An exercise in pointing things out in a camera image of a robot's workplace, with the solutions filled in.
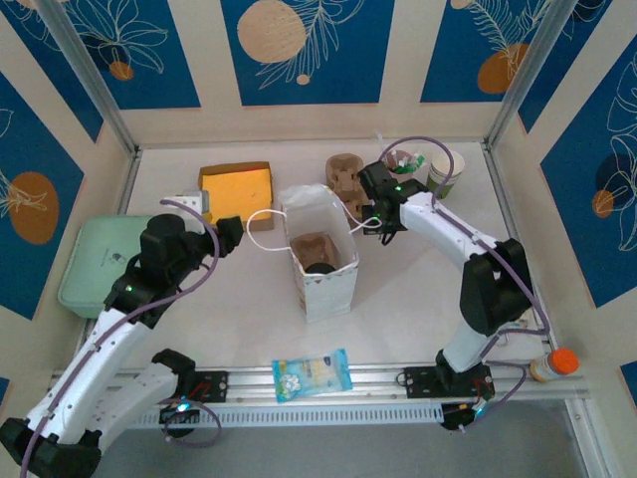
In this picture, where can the black cup lid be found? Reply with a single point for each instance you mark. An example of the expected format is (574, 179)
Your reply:
(318, 269)

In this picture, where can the white paper carry bag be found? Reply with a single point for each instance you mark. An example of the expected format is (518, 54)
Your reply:
(328, 299)

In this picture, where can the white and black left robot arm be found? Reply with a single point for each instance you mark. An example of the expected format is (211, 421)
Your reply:
(89, 358)

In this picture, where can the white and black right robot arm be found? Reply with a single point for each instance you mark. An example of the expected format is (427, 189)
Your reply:
(448, 224)

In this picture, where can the brown cardboard napkin box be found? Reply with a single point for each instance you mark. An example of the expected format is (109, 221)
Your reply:
(259, 224)

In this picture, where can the pink paper cup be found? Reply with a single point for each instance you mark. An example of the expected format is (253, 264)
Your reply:
(385, 158)

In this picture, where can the green and white stirrer packets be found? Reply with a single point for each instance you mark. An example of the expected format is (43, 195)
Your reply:
(410, 163)

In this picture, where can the yellow napkin stack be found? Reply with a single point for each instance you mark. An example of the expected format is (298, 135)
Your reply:
(239, 189)

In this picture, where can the white straw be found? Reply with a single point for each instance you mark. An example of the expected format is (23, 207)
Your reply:
(380, 142)

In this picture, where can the stack of green paper cups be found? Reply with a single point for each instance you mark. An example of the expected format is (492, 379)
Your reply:
(445, 171)

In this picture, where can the mint green zip case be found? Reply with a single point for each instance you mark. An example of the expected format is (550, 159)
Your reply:
(99, 249)

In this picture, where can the blue wet wipes packet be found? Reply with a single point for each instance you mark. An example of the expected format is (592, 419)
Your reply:
(311, 373)

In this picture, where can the small printed sachet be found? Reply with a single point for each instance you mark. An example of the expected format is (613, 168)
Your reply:
(517, 323)

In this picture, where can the black controller board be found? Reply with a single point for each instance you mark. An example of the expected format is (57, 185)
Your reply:
(191, 415)
(450, 418)

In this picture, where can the bottle with orange cap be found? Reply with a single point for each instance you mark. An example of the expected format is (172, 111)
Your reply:
(560, 362)

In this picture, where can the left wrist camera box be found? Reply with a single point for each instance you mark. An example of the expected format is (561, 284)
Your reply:
(194, 201)

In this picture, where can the aluminium table side rail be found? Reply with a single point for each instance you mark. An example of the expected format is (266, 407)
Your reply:
(505, 199)
(130, 179)

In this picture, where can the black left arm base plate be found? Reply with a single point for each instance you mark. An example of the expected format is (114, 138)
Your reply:
(214, 386)

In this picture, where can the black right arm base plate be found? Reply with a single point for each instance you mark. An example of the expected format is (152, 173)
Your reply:
(418, 383)

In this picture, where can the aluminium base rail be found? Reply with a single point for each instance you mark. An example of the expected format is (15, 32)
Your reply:
(378, 386)

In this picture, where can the aluminium frame post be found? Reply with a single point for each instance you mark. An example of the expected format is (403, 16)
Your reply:
(83, 60)
(535, 65)

